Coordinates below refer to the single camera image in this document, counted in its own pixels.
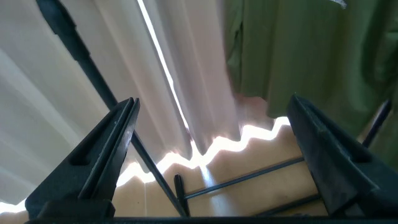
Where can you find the black clothes rack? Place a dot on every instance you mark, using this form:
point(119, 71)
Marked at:
point(77, 49)

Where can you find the green long-sleeved shirt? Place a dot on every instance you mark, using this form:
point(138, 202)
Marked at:
point(295, 46)

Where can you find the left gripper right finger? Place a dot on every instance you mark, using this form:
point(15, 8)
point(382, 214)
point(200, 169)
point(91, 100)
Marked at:
point(323, 155)

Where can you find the beige curtain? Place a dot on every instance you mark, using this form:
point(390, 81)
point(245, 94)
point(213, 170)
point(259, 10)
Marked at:
point(192, 62)

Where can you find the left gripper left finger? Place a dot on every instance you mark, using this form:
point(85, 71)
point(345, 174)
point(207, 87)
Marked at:
point(62, 199)

